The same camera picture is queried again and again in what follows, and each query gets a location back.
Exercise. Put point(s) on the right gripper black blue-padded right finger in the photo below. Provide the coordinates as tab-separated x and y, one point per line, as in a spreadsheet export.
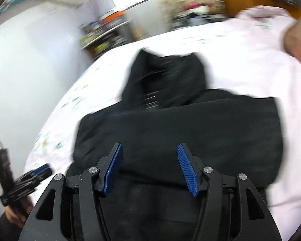
192	169

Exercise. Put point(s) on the black hooded jacket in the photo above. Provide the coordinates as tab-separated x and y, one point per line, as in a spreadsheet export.
167	102

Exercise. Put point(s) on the pink floral bed sheet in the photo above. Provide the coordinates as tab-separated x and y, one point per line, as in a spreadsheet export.
243	55

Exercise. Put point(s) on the orange-lidded clear box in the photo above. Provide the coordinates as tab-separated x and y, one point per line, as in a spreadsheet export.
111	15

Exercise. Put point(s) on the person's left hand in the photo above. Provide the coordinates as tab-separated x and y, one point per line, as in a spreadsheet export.
16	217

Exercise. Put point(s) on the cluttered wooden shelf unit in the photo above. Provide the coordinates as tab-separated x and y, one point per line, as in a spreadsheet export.
99	37

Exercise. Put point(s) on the pile of clothes by curtain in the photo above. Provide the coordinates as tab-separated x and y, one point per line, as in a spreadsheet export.
194	10

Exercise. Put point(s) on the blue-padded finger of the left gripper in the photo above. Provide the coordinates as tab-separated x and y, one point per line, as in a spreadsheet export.
43	171

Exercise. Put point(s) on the heart-patterned curtain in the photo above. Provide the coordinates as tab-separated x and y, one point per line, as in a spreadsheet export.
188	2

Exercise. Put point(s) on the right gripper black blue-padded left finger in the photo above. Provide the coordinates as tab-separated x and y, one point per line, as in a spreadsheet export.
108	170

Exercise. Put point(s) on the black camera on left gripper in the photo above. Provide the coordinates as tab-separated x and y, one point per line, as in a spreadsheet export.
6	175

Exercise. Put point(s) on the brown plush blanket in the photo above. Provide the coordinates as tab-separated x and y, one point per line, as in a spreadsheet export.
292	40

